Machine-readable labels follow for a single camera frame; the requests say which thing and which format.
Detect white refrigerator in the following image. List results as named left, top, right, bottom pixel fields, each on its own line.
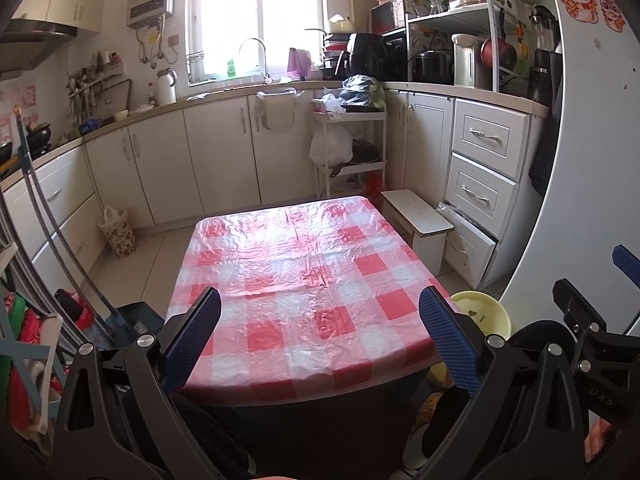
left=500, top=0, right=640, bottom=346

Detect floral shopping bag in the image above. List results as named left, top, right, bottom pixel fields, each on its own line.
left=98, top=205, right=137, bottom=258

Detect white step stool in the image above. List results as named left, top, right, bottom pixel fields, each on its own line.
left=380, top=189, right=455, bottom=276

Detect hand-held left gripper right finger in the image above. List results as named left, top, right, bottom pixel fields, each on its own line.
left=419, top=286, right=586, bottom=480

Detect black rice cooker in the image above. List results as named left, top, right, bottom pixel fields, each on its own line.
left=414, top=50, right=453, bottom=83

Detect black hanging cloth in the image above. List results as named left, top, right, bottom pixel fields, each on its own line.
left=529, top=50, right=563, bottom=196

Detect pink wall poster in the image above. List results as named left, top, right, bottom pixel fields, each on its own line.
left=0, top=85, right=38, bottom=141

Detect white cabinet bag holder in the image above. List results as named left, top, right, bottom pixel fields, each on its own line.
left=252, top=87, right=301, bottom=133

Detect purple cloth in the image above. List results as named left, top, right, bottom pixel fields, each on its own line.
left=288, top=47, right=313, bottom=81

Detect red fabric bag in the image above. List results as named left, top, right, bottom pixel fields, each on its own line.
left=5, top=295, right=56, bottom=431

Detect chrome sink faucet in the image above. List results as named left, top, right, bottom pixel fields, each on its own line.
left=238, top=37, right=272, bottom=84

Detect red pan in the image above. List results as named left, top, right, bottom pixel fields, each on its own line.
left=481, top=37, right=518, bottom=68

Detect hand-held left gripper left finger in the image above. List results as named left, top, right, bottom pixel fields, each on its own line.
left=52, top=286, right=223, bottom=480

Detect white storage rack cart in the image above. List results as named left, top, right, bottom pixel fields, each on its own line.
left=310, top=107, right=388, bottom=201

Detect black frying pan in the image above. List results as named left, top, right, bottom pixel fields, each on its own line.
left=330, top=141, right=381, bottom=177

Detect wall utensil rack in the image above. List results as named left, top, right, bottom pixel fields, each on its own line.
left=67, top=50, right=123, bottom=126

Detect small black bag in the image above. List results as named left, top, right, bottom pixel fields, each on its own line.
left=54, top=288, right=83, bottom=321

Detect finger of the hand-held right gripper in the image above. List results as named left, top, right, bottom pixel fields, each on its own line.
left=552, top=277, right=608, bottom=346
left=612, top=244, right=640, bottom=286

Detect black microwave oven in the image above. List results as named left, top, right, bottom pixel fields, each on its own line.
left=382, top=27, right=413, bottom=81

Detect grey broom handle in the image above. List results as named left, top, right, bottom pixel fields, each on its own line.
left=12, top=105, right=121, bottom=326

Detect blender jug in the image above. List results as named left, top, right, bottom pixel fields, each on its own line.
left=529, top=6, right=558, bottom=53

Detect range hood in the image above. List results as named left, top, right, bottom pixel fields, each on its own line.
left=0, top=19, right=78, bottom=78

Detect white countertop shelf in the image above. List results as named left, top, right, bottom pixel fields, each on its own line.
left=405, top=0, right=518, bottom=93

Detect white cabinet drawer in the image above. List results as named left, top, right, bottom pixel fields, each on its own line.
left=440, top=204, right=497, bottom=283
left=452, top=99, right=531, bottom=176
left=445, top=152, right=518, bottom=233

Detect yellow trash bin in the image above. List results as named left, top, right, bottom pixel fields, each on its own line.
left=427, top=290, right=512, bottom=386

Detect kitchen window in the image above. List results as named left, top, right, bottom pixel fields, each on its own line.
left=187, top=0, right=326, bottom=83

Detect dark cutting board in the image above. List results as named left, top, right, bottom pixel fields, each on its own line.
left=97, top=80, right=132, bottom=121

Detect white kitchen base cabinets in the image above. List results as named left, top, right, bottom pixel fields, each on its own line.
left=0, top=82, right=551, bottom=286

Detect black air fryer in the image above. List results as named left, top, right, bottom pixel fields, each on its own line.
left=346, top=32, right=388, bottom=78

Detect white electric water boiler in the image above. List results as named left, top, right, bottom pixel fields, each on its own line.
left=451, top=33, right=482, bottom=88

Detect black cooking pot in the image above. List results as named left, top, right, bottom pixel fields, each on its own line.
left=25, top=122, right=53, bottom=153

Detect blue dustpan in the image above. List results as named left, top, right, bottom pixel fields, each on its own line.
left=97, top=302, right=166, bottom=351

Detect white thermos jug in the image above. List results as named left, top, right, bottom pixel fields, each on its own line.
left=156, top=67, right=178, bottom=107

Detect white hanging plastic bag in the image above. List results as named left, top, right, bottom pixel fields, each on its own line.
left=309, top=122, right=353, bottom=166

